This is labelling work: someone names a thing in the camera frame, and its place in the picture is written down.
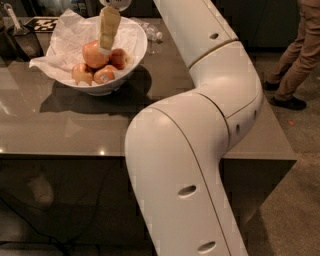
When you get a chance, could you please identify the white bowl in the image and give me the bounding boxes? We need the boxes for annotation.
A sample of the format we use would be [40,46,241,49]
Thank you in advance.
[56,17,148,96]

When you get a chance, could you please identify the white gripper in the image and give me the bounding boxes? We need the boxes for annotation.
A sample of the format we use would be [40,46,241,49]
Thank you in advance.
[98,0,132,55]

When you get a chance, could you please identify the clear plastic water bottle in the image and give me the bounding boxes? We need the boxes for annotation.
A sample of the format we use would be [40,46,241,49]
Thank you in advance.
[132,17,163,42]

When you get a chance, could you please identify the front apple with sticker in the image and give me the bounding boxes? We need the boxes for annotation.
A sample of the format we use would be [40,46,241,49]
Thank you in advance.
[93,65,117,84]

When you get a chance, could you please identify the front left apple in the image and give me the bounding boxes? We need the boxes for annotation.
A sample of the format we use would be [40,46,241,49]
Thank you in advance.
[72,63,94,85]

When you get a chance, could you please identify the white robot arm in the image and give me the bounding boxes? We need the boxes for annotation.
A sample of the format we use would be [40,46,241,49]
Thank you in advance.
[125,0,263,256]

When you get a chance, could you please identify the red apple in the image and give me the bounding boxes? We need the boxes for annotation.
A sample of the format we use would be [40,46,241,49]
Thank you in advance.
[109,48,129,70]
[82,40,109,69]

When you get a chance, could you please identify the black white marker card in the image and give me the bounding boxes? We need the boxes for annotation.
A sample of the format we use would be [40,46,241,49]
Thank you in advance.
[26,17,58,33]

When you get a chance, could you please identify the white crumpled paper liner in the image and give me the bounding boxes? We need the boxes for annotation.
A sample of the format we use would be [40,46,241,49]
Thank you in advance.
[28,8,139,82]

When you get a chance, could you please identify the dark scoop with white handle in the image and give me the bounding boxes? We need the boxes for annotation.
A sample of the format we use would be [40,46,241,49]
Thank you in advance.
[3,3,43,61]

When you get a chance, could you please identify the person in khaki trousers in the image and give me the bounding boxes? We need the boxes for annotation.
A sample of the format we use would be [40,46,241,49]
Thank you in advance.
[263,0,320,110]

